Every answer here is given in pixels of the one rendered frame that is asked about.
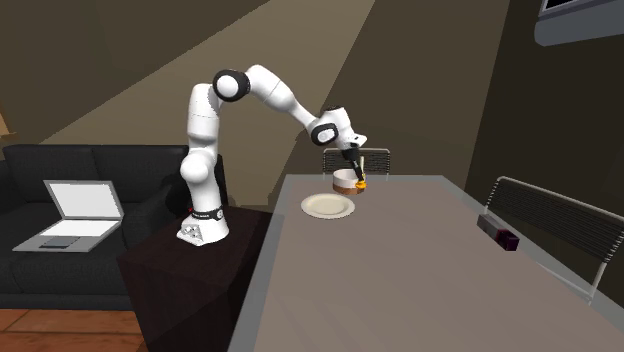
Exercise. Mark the dark robot stand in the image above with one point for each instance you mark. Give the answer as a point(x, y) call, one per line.
point(190, 282)

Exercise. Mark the dark grey and maroon box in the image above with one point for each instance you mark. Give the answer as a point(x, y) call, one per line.
point(497, 232)

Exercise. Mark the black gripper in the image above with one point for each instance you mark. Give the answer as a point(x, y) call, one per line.
point(349, 155)

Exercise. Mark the white bowl with brown base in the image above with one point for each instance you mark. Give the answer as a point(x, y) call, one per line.
point(344, 181)

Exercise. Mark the black sofa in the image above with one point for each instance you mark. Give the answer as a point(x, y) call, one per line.
point(122, 175)

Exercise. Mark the cream plate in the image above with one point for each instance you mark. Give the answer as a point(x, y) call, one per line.
point(327, 205)

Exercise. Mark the small orange object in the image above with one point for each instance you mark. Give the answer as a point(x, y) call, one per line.
point(360, 184)

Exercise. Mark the black slatted metal chair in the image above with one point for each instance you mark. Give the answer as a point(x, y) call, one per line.
point(556, 219)
point(375, 161)

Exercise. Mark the grey open laptop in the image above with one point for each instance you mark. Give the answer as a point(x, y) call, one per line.
point(83, 207)

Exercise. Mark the grey wall window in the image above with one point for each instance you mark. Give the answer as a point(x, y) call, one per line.
point(577, 22)

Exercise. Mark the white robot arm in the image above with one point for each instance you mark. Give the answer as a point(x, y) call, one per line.
point(204, 146)

